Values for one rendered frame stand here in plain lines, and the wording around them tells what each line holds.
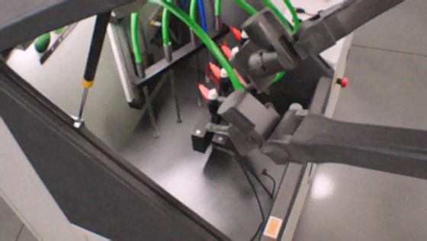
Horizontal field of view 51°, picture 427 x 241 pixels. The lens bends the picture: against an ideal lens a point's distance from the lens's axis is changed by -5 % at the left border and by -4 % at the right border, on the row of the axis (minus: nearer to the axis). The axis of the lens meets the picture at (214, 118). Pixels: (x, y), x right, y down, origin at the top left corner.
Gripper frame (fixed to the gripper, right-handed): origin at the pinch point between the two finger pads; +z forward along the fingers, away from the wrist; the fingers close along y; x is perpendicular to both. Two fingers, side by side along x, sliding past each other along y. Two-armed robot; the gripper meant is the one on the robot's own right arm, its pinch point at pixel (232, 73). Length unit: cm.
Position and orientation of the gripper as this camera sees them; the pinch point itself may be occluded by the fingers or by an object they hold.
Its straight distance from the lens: 107.6
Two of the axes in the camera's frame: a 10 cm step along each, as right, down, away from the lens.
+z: -5.2, 1.1, 8.4
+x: -6.1, 6.5, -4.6
